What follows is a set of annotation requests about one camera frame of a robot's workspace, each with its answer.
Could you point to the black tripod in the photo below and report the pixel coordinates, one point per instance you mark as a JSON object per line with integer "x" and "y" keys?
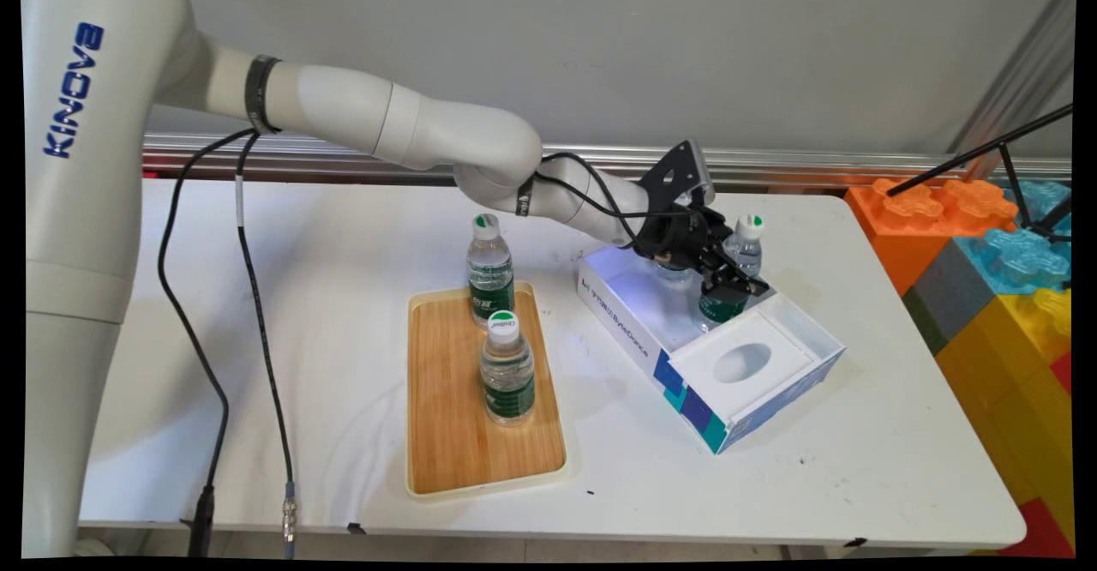
{"x": 960, "y": 159}

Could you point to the wooden tray with cream rim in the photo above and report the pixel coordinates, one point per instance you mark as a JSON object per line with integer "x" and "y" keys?
{"x": 446, "y": 417}

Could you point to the red foam block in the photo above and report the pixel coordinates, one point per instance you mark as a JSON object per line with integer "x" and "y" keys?
{"x": 1063, "y": 374}
{"x": 1041, "y": 532}

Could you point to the aluminium frame post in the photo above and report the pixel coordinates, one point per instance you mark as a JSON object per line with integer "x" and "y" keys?
{"x": 1020, "y": 74}

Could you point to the clear water bottle green label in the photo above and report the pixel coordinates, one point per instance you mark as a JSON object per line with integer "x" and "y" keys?
{"x": 491, "y": 279}
{"x": 673, "y": 273}
{"x": 747, "y": 249}
{"x": 507, "y": 374}

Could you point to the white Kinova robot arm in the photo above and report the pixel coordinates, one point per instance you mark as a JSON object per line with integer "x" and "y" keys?
{"x": 86, "y": 211}

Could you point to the orange foam block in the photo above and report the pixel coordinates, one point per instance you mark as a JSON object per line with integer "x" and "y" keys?
{"x": 908, "y": 237}

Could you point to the white ByteDance cardboard box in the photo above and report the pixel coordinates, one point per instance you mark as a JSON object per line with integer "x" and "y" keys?
{"x": 634, "y": 322}

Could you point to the yellow foam block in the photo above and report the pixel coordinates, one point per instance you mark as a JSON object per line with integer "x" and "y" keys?
{"x": 1003, "y": 382}

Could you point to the light blue foam block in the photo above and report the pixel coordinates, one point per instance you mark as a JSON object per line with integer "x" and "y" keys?
{"x": 1020, "y": 258}

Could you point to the aluminium rail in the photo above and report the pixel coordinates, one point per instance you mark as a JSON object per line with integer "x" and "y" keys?
{"x": 814, "y": 168}

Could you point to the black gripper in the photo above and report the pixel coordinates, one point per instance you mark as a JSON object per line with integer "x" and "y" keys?
{"x": 677, "y": 241}

